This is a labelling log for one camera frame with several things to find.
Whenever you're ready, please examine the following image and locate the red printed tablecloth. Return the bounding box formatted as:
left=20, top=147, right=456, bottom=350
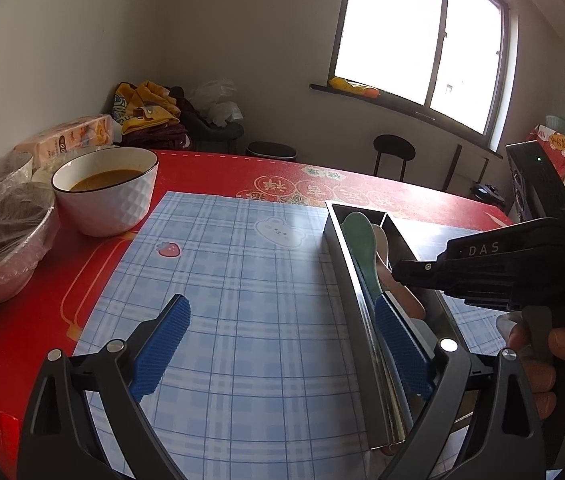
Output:
left=0, top=149, right=513, bottom=480

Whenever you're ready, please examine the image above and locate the peach tissue pack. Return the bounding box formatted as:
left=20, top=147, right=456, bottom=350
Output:
left=14, top=114, right=114, bottom=168

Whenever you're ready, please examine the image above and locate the white bowl with soup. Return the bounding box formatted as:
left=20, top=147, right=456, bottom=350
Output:
left=51, top=146, right=159, bottom=237

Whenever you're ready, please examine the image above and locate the dark-framed window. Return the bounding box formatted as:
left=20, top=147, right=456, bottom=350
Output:
left=310, top=0, right=518, bottom=153

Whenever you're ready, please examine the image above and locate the clear plastic bag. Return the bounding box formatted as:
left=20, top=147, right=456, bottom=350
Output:
left=186, top=79, right=243, bottom=126

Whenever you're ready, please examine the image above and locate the green spoon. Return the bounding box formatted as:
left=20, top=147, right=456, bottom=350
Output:
left=341, top=211, right=384, bottom=298

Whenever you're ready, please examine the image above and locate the white spoon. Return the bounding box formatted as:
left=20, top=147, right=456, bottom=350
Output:
left=371, top=222, right=392, bottom=271

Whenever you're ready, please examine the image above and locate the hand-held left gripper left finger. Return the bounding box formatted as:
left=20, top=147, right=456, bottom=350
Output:
left=16, top=293, right=192, bottom=480

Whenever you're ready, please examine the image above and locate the dark armchair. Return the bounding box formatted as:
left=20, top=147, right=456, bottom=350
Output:
left=182, top=107, right=246, bottom=153

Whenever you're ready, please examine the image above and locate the black round stool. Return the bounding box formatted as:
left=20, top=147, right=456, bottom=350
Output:
left=373, top=134, right=416, bottom=182

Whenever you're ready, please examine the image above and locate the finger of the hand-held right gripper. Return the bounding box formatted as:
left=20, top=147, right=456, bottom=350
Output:
left=445, top=287, right=513, bottom=311
left=393, top=258, right=446, bottom=289

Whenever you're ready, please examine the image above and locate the pink spoon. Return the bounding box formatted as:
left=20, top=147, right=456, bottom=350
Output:
left=383, top=265, right=428, bottom=321

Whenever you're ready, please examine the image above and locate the black rice cooker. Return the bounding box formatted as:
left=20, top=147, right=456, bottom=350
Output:
left=470, top=183, right=506, bottom=206

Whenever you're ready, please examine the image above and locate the white plastic-wrapped bowl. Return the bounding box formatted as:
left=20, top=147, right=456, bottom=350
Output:
left=31, top=144, right=114, bottom=185

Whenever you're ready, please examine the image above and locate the red printed cloth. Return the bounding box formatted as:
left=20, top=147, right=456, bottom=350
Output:
left=525, top=125, right=565, bottom=186

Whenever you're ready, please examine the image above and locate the yellow cloth on windowsill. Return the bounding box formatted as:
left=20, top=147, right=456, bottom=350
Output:
left=327, top=76, right=380, bottom=98

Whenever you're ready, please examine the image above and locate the dark folding frame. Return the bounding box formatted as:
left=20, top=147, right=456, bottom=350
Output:
left=443, top=144, right=491, bottom=193

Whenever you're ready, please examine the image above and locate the stainless steel perforated tray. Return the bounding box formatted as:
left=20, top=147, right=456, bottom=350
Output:
left=323, top=200, right=463, bottom=452

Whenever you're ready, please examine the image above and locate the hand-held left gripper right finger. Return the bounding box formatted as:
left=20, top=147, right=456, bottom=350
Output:
left=373, top=293, right=547, bottom=480

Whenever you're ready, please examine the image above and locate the pile of yellow and maroon clothes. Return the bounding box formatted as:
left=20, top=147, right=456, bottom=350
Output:
left=111, top=80, right=190, bottom=150

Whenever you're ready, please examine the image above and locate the dark round trash bin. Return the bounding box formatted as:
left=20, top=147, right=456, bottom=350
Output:
left=246, top=141, right=297, bottom=162

